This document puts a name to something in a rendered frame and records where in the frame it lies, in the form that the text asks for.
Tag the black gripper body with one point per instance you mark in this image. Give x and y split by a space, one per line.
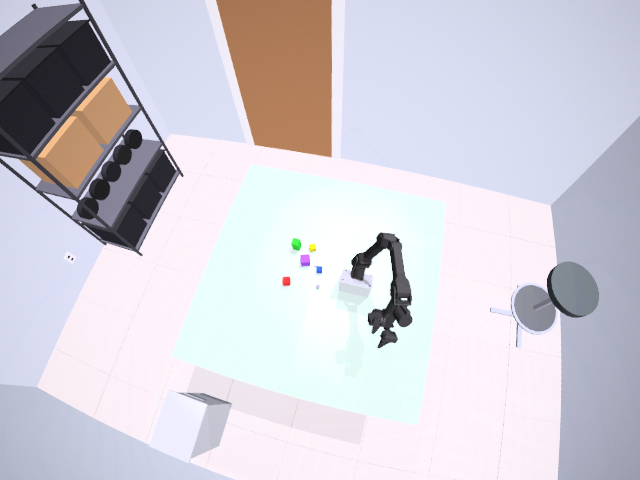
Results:
387 335

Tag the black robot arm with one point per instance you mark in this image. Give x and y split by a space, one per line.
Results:
400 285

